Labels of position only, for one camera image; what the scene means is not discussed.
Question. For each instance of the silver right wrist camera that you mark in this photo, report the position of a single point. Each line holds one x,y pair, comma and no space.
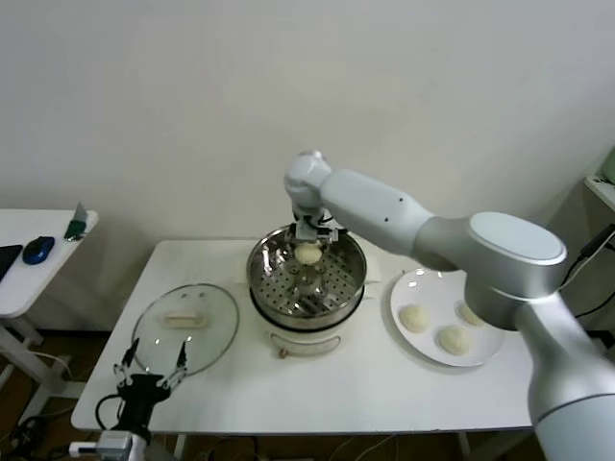
306,230

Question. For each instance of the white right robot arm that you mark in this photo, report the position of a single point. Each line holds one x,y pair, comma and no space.
504,259

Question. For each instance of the white steamed baozi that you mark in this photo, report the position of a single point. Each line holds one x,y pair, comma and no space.
307,254
414,319
468,316
454,340

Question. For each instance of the mint green appliance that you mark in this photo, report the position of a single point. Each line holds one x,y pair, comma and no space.
609,165

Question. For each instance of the black tablet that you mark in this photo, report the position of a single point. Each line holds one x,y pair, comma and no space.
8,261

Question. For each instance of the white electric cooker pot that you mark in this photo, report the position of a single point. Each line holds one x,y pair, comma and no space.
302,343

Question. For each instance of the white round plate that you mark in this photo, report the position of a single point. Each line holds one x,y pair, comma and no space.
432,293

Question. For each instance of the white shelf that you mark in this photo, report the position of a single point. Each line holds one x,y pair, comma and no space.
603,192

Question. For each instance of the white side table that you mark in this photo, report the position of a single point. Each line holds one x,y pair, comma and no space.
48,283

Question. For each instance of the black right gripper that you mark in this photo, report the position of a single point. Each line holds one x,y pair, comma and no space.
330,231

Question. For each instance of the white table leg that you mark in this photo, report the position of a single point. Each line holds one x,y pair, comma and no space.
181,447
464,446

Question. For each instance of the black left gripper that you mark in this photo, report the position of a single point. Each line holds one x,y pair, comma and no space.
141,398

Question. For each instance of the blue computer mouse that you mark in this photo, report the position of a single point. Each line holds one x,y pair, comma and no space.
37,250

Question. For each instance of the perforated steel steamer basket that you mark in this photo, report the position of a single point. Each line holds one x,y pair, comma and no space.
331,293

